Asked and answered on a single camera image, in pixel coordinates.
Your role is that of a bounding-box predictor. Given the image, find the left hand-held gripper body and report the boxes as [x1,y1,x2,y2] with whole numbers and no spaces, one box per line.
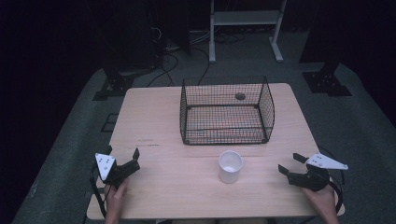
[94,152,141,189]

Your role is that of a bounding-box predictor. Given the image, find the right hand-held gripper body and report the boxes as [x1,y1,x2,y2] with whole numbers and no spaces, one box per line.
[286,152,349,192]

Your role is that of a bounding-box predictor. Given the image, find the person's left hand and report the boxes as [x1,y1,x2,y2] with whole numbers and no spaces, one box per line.
[104,177,130,217]

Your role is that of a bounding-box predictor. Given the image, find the person's right hand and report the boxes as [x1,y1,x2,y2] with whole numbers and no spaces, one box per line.
[301,184,339,218]

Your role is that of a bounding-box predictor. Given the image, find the white cup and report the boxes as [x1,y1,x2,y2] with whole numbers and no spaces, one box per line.
[218,150,244,185]

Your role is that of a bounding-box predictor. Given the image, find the black stand base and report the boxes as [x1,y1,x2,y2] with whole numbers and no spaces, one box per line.
[302,70,353,98]
[92,69,136,102]

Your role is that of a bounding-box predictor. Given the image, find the black square floor frame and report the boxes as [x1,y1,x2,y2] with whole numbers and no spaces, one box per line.
[100,113,120,133]

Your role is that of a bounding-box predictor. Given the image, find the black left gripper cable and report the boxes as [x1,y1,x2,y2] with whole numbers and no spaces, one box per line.
[89,161,108,219]

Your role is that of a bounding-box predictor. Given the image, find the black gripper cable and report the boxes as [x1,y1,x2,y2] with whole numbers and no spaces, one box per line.
[89,161,108,219]
[317,145,346,216]

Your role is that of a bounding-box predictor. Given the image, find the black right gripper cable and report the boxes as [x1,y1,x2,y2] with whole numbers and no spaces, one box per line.
[317,145,346,216]

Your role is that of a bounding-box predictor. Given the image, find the black wire mesh basket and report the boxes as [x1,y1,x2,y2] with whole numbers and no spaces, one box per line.
[178,76,276,147]

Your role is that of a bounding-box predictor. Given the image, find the black floor cables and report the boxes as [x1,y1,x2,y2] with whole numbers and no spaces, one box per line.
[145,27,247,89]

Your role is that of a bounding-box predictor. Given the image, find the white metal stand frame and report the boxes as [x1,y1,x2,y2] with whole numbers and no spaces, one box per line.
[208,0,288,64]

